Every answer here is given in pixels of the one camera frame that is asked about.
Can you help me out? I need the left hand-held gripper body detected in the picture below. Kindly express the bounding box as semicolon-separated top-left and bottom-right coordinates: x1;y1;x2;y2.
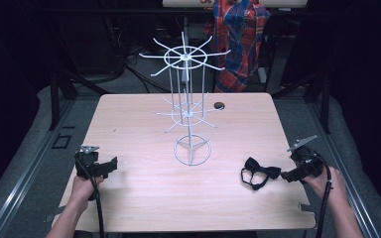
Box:
74;144;113;181

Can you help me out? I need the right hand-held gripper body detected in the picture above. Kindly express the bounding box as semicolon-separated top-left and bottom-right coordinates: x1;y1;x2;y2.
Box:
286;134;325;182

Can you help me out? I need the person's left hand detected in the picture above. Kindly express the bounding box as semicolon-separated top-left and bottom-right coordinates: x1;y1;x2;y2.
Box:
70;175;105;210

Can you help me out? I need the person's right hand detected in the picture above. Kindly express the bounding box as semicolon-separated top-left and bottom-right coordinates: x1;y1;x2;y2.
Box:
302;166;347;206

